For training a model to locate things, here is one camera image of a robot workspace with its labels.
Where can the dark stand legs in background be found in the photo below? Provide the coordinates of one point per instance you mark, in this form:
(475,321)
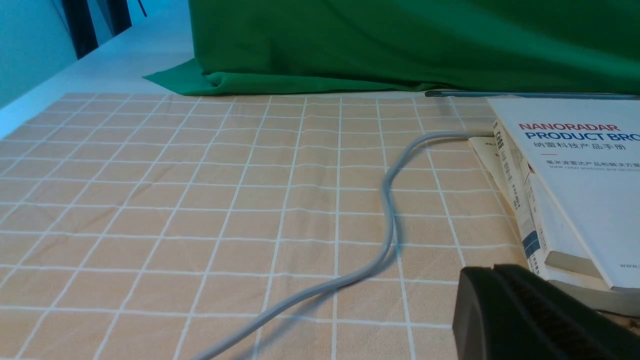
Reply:
(92,23)

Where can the green backdrop cloth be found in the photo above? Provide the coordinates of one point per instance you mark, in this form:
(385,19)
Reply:
(270,47)

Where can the orange checked tablecloth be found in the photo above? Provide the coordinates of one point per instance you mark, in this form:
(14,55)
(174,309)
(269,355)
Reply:
(150,227)

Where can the thin magazine at stack bottom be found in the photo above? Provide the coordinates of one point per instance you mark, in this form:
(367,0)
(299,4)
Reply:
(486,149)

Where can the white Nanoradar product brochure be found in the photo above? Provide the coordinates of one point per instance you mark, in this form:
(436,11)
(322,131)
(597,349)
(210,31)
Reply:
(586,155)

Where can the dark flat bar at backdrop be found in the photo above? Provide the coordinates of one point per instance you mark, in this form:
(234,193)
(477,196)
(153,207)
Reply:
(433,93)

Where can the thick white paperback book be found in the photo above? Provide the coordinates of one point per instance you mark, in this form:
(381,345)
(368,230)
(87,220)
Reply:
(560,247)

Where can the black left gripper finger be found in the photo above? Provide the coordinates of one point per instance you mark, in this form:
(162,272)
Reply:
(508,313)

